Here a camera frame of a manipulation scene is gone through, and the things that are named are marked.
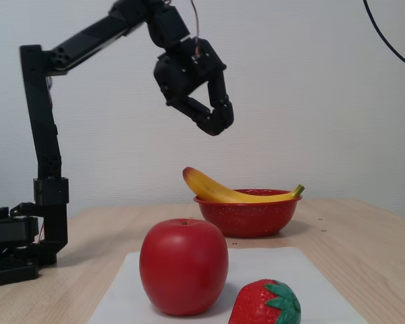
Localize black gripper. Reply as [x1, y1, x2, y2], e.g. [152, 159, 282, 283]
[153, 38, 235, 136]

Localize yellow plastic banana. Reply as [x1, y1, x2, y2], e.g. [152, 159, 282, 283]
[182, 167, 306, 204]

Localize red speckled bowl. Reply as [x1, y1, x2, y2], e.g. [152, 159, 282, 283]
[193, 188, 303, 238]

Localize red plastic apple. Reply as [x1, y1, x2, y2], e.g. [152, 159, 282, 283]
[139, 218, 230, 317]

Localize white paper sheet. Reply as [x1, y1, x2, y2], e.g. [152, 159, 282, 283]
[87, 246, 369, 324]

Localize red plastic strawberry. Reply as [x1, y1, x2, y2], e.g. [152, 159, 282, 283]
[227, 278, 302, 324]

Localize white red black servo cable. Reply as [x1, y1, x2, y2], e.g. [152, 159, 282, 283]
[190, 0, 203, 65]

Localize thin black hanging cable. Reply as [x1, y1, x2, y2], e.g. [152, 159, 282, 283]
[362, 0, 405, 73]

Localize thin red base wires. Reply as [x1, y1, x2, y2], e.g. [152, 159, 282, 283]
[36, 215, 47, 244]

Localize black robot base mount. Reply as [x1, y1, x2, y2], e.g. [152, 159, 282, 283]
[0, 201, 43, 290]

